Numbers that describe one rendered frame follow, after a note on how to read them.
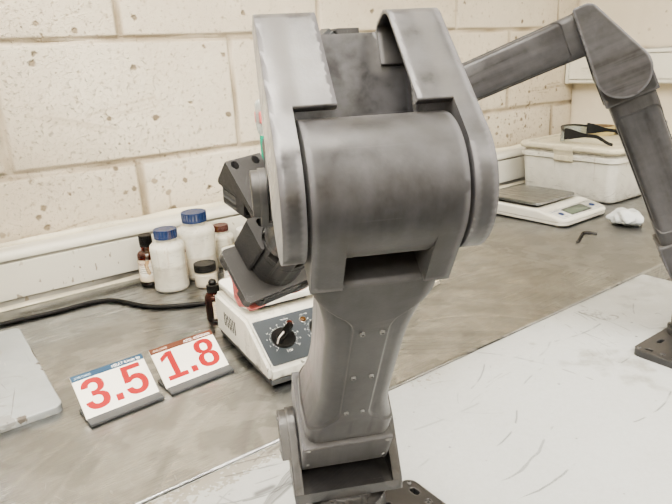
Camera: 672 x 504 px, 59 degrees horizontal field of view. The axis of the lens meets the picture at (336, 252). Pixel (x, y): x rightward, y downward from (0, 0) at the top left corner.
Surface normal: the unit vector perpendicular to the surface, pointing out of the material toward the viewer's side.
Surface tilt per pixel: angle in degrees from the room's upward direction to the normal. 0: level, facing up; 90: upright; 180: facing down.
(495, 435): 0
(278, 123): 40
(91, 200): 90
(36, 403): 0
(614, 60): 90
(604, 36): 90
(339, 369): 124
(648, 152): 91
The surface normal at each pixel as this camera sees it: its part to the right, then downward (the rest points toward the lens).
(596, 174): -0.81, 0.27
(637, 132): -0.31, 0.44
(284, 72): 0.07, -0.54
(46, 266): 0.59, 0.22
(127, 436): -0.05, -0.95
